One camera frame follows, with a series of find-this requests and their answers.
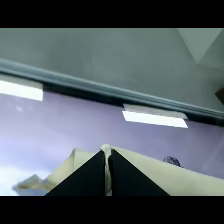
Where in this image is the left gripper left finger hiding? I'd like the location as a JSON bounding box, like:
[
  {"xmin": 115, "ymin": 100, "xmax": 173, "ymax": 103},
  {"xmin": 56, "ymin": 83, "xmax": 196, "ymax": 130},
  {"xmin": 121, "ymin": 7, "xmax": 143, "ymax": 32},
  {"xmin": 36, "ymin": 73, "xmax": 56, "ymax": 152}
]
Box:
[{"xmin": 45, "ymin": 150, "xmax": 107, "ymax": 197}]

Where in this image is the cream garment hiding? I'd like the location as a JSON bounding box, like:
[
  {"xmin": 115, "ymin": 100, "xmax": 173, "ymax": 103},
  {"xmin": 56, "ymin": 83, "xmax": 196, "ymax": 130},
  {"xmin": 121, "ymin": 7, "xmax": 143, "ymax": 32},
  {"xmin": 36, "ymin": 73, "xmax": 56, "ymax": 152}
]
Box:
[{"xmin": 12, "ymin": 143, "xmax": 224, "ymax": 197}]

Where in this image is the silver frame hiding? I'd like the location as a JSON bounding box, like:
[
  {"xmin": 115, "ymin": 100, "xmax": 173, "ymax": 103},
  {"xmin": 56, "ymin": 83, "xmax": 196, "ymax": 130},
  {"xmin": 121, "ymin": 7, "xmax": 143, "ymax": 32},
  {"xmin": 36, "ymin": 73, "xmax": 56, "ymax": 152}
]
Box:
[{"xmin": 0, "ymin": 58, "xmax": 224, "ymax": 126}]

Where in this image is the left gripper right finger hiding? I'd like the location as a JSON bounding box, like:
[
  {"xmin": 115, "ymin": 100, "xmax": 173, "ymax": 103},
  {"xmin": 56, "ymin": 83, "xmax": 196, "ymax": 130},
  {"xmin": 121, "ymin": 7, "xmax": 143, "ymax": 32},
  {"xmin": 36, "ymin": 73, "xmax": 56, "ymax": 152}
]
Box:
[{"xmin": 107, "ymin": 148, "xmax": 170, "ymax": 197}]

